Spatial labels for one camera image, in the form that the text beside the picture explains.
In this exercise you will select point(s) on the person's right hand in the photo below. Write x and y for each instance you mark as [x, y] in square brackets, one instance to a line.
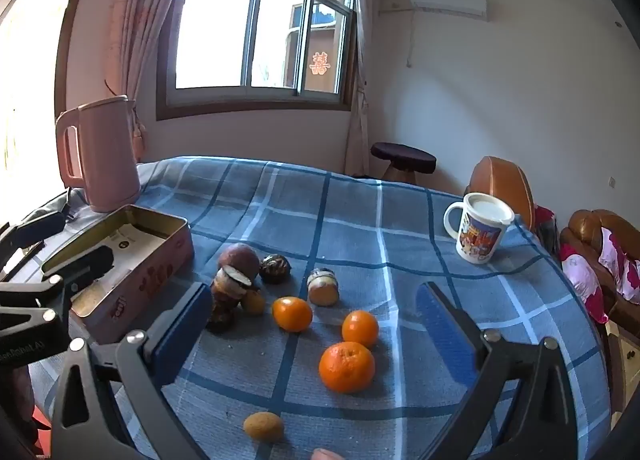
[327, 455]

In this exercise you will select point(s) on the pink curtain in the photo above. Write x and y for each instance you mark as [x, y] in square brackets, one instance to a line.
[140, 15]

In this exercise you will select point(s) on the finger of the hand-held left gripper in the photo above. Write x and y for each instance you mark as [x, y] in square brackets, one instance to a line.
[30, 232]
[80, 262]

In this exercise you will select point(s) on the small brown kiwi fruit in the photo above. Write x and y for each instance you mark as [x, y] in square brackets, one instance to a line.
[253, 302]

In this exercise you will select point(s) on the blue plaid tablecloth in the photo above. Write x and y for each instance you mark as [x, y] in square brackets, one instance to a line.
[350, 220]

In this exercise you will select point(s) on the purple passion fruit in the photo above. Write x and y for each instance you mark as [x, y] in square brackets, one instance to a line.
[240, 255]

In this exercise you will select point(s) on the white paper card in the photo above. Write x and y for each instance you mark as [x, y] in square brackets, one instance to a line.
[135, 240]

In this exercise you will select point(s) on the yellow fruit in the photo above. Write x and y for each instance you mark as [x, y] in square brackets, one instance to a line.
[263, 427]

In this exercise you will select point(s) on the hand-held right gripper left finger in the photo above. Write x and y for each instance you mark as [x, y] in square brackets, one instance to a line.
[180, 330]

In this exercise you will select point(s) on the brown framed glass door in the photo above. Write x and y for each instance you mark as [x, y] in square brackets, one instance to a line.
[30, 65]

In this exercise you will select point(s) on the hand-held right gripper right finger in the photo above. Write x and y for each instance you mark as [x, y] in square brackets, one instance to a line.
[445, 335]

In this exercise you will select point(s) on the white plastic mug lid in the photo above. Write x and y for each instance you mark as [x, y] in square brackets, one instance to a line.
[487, 207]

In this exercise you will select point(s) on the beige cabinet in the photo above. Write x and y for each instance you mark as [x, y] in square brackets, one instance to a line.
[625, 370]

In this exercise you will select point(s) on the dark round stool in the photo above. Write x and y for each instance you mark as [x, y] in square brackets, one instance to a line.
[402, 155]

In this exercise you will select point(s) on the red paper window decoration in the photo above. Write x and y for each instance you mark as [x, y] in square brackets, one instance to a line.
[320, 64]

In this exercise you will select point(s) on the white cartoon print mug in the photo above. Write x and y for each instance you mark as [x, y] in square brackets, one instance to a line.
[480, 240]

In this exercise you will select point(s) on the grey fabric bag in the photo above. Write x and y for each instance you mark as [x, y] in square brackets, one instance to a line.
[50, 205]

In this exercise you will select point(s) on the pink electric kettle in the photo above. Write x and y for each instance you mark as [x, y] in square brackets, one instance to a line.
[107, 155]

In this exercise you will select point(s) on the pink floral blanket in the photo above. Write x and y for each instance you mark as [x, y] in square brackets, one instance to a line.
[580, 285]

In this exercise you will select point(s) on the brown leather sofa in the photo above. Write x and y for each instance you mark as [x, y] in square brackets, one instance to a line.
[585, 225]

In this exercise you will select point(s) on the beige sheer curtain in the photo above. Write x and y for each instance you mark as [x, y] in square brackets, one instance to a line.
[361, 65]

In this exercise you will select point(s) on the large mandarin orange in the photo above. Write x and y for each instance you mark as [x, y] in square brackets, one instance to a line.
[346, 367]

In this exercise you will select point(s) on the pink floral cushion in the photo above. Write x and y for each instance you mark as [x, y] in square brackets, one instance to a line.
[620, 260]

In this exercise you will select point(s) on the sliding glass window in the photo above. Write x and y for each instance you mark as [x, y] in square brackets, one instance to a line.
[215, 25]

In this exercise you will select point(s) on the pink tin box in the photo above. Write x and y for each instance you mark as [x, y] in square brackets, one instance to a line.
[150, 270]

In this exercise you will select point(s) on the brown leather chair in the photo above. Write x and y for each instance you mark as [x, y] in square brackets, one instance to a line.
[500, 180]

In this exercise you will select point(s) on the white air conditioner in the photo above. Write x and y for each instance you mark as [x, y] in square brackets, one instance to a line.
[447, 0]

